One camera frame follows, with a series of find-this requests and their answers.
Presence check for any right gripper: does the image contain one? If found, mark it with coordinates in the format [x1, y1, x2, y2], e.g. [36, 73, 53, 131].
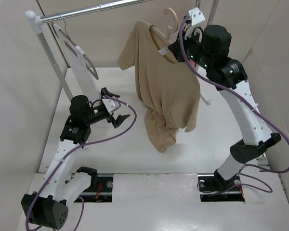
[169, 26, 213, 70]

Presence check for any beige t shirt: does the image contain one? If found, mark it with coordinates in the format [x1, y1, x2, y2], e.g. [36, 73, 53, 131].
[117, 21, 200, 153]

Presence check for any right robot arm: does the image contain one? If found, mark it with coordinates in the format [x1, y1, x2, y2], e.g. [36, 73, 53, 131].
[169, 25, 281, 191]

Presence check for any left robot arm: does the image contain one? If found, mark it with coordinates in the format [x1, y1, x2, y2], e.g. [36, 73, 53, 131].
[21, 88, 129, 231]

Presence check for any grey hanger left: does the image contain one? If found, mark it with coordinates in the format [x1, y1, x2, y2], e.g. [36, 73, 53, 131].
[55, 13, 99, 80]

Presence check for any white garment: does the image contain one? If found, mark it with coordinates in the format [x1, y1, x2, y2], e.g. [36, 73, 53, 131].
[51, 23, 101, 102]

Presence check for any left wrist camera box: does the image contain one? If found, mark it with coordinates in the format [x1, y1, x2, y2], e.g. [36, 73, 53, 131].
[102, 97, 121, 114]

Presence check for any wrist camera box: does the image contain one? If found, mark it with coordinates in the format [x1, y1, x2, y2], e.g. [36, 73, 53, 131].
[183, 7, 206, 40]
[102, 97, 121, 114]

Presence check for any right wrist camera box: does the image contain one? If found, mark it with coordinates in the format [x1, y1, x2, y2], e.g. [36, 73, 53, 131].
[183, 7, 206, 40]

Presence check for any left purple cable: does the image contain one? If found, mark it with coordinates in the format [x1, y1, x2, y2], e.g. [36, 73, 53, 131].
[25, 95, 137, 231]

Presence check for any purple cable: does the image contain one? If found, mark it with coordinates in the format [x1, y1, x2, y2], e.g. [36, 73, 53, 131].
[178, 15, 289, 194]
[25, 95, 137, 231]

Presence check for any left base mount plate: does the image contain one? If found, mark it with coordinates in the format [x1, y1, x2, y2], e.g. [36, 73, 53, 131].
[80, 174, 114, 203]

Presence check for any base mount plate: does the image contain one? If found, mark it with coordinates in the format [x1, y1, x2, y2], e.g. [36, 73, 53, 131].
[80, 174, 114, 203]
[197, 174, 245, 202]

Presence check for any aluminium rail right side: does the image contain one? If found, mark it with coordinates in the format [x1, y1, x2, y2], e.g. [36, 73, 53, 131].
[236, 64, 270, 173]

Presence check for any clothes rack frame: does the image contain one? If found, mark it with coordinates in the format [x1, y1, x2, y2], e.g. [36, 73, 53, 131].
[25, 0, 219, 101]

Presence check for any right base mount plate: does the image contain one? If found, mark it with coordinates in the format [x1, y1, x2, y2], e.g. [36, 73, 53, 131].
[197, 174, 245, 202]

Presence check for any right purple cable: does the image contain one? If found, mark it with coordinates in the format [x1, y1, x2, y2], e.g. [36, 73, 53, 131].
[178, 15, 289, 194]

